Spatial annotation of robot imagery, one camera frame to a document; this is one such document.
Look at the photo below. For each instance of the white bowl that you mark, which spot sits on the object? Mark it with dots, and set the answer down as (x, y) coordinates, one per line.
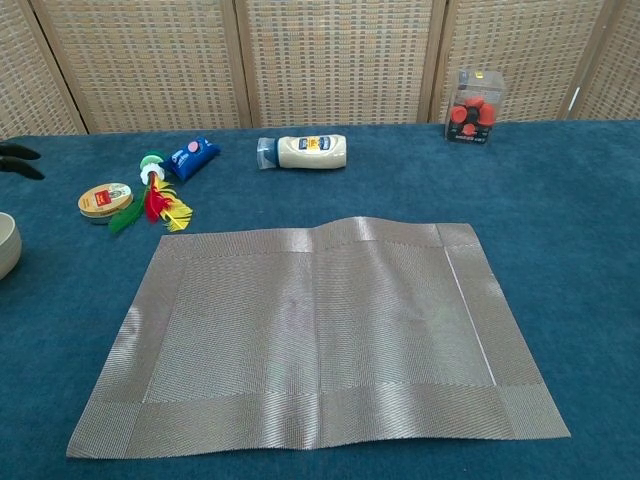
(9, 250)

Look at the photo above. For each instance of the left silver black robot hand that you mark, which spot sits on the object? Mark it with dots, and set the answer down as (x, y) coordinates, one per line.
(15, 152)

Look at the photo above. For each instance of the colourful feather shuttlecock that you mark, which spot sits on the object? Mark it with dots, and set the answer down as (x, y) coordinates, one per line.
(157, 200)

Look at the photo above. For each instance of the clear box with red toy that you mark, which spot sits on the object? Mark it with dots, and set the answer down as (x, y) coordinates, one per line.
(472, 117)

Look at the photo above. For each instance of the round yellow tin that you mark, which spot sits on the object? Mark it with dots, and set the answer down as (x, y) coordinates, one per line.
(105, 197)

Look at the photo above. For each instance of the mayonnaise squeeze bottle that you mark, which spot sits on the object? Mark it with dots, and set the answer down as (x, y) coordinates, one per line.
(312, 152)

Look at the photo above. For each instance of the blue snack packet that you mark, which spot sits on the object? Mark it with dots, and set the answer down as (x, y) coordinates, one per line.
(190, 157)

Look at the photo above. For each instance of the woven folding screen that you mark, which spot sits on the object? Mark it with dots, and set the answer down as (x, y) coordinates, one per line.
(325, 60)

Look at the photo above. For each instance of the blue tablecloth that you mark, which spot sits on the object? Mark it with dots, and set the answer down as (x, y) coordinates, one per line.
(550, 200)

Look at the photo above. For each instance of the beige woven placemat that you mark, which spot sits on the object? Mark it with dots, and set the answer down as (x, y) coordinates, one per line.
(320, 340)

